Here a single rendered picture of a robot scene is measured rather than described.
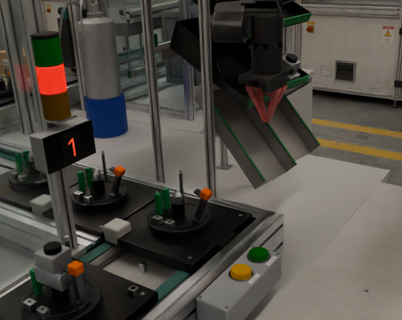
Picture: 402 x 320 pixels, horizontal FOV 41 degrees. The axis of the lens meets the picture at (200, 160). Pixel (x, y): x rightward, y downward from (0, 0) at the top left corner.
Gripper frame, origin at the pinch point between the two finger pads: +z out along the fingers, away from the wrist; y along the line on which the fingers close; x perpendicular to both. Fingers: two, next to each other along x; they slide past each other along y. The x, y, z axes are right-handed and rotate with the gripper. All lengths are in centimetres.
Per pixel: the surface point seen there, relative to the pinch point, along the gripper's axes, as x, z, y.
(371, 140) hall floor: -71, 125, -311
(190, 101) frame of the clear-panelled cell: -77, 30, -80
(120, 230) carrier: -26.1, 24.9, 16.6
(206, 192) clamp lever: -10.5, 16.4, 5.9
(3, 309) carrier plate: -27, 27, 46
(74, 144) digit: -28.5, 3.0, 23.7
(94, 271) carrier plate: -21.7, 26.5, 28.8
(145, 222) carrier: -25.4, 26.6, 9.0
